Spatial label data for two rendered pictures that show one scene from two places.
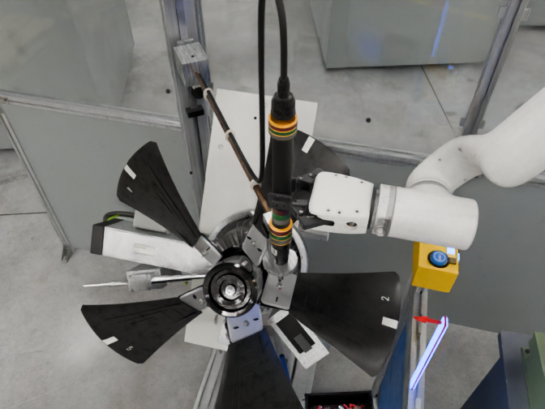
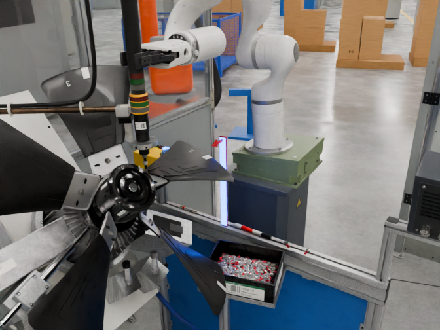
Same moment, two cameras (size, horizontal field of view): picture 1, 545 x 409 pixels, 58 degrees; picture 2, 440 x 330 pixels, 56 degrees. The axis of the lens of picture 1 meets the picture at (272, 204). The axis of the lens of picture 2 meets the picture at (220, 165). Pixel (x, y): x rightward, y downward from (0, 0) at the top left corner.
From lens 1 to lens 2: 92 cm
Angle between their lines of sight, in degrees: 58
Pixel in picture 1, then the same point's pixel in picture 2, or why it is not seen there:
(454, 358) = not seen: hidden behind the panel
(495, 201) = (129, 158)
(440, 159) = (175, 21)
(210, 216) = (16, 222)
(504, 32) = (82, 31)
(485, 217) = not seen: hidden behind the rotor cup
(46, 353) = not seen: outside the picture
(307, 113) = (27, 99)
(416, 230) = (207, 42)
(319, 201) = (163, 46)
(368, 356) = (222, 173)
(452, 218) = (213, 30)
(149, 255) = (11, 269)
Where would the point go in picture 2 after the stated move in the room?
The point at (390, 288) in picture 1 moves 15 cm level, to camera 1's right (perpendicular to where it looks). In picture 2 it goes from (186, 146) to (205, 130)
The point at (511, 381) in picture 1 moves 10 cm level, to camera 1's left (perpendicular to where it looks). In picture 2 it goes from (248, 181) to (240, 192)
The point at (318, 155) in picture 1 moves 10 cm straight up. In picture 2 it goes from (99, 73) to (94, 31)
